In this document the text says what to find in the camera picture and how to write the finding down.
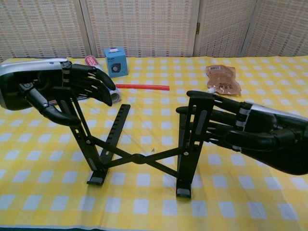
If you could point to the yellow white checkered tablecloth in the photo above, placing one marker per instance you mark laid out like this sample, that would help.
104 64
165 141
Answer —
240 192

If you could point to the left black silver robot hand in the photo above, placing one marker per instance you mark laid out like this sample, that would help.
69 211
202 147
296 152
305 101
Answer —
31 72

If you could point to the brass screen hinge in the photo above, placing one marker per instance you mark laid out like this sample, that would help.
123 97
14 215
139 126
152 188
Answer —
198 28

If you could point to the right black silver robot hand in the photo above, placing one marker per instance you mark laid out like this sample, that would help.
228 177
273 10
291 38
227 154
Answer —
276 139

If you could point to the woven folding screen panel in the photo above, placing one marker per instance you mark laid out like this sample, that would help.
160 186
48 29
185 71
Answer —
281 26
41 29
223 26
142 26

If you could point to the red plastic straw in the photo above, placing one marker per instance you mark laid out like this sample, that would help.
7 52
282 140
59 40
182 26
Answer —
144 86

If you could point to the small blue cardboard box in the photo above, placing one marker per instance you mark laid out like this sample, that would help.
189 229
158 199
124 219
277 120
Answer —
116 65

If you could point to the black folding laptop stand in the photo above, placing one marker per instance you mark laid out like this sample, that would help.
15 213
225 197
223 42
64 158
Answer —
137 158

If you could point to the plastic wrap roll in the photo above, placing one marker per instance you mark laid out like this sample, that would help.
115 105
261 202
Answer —
92 62

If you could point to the brown sauce spout pouch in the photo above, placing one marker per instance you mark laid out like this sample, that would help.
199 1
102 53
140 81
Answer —
223 79

